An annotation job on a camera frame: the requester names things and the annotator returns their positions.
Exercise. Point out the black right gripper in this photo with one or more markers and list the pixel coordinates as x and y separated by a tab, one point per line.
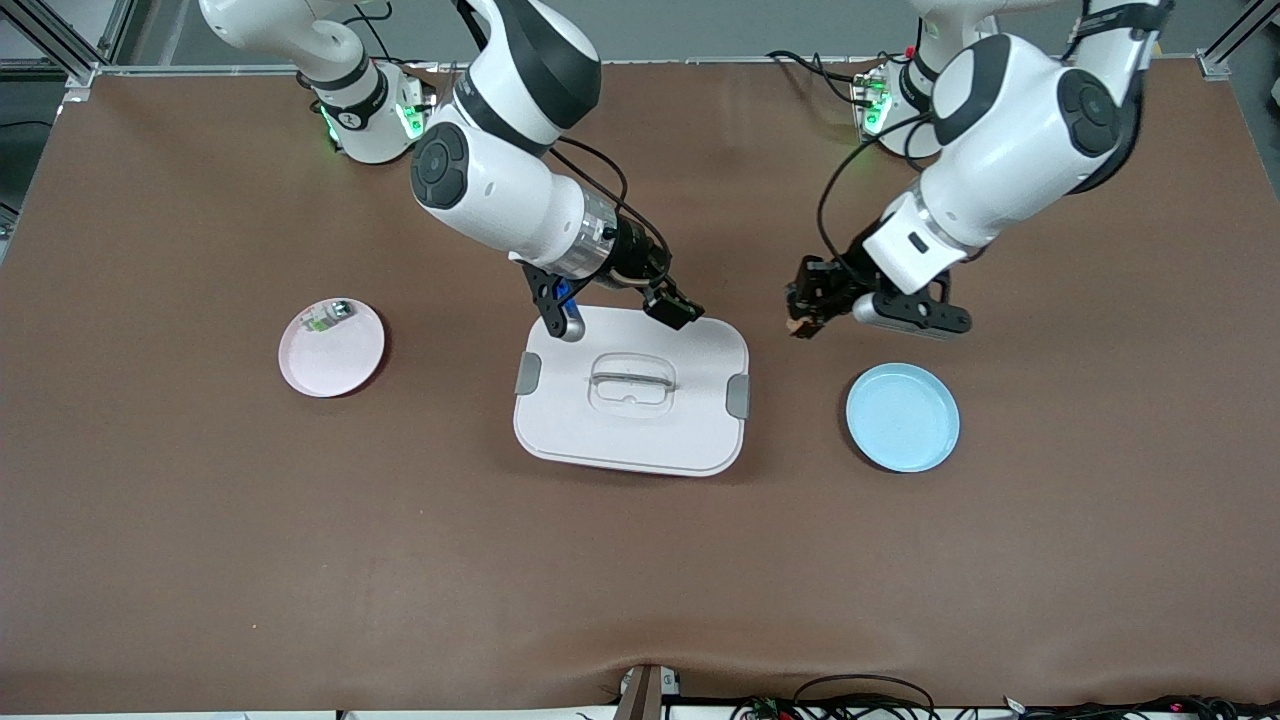
634	261

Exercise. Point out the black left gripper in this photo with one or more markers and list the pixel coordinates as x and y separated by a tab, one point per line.
838	277

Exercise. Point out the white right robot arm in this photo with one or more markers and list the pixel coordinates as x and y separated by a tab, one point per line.
500	190

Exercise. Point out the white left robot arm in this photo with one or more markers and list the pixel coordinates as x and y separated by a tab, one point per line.
1020	140

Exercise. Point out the white lidded box grey latches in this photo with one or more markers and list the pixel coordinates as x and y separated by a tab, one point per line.
600	430

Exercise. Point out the light blue round plate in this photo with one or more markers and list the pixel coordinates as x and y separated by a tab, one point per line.
902	418

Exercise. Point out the pink round plate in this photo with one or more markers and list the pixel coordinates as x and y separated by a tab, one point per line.
330	355

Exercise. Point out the green switch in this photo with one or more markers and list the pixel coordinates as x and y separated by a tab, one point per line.
328	317

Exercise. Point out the grey metal bracket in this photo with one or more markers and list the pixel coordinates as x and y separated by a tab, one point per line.
648	695

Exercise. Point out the aluminium frame post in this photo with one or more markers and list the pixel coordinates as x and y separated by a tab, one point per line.
1235	45
60	40

